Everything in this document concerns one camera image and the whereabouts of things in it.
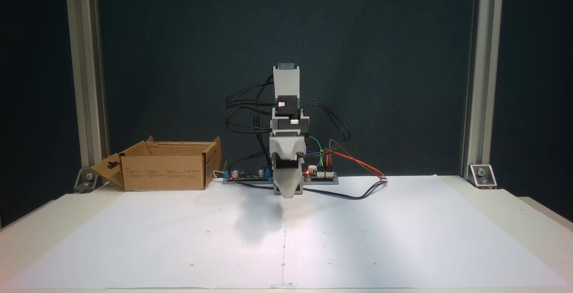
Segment motor driver circuit board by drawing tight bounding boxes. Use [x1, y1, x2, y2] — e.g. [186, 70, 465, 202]
[304, 166, 339, 183]

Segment orange red wire bundle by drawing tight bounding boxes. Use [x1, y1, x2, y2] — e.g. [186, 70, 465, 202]
[329, 150, 386, 180]

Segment black servo cable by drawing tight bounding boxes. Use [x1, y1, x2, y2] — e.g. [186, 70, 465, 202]
[300, 102, 351, 156]
[225, 75, 276, 160]

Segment aluminium frame post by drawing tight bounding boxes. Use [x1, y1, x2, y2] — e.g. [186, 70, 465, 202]
[460, 0, 505, 179]
[64, 0, 111, 182]

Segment metal corner bracket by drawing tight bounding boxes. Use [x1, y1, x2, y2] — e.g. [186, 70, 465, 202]
[74, 168, 98, 193]
[469, 164, 497, 190]

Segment large white paper sheet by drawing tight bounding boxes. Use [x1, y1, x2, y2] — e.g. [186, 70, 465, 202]
[7, 174, 569, 290]

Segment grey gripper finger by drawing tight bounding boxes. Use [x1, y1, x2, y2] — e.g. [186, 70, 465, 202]
[274, 167, 294, 199]
[290, 153, 307, 199]

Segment blue power circuit board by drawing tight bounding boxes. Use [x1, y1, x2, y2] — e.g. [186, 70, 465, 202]
[224, 162, 273, 182]

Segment coloured jumper wires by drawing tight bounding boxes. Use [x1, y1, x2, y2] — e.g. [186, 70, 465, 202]
[306, 136, 334, 171]

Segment black cable with white connector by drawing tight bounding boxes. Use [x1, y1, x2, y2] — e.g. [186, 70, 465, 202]
[235, 176, 388, 200]

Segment brown cardboard box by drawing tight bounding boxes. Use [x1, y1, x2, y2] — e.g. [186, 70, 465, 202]
[90, 136, 222, 191]

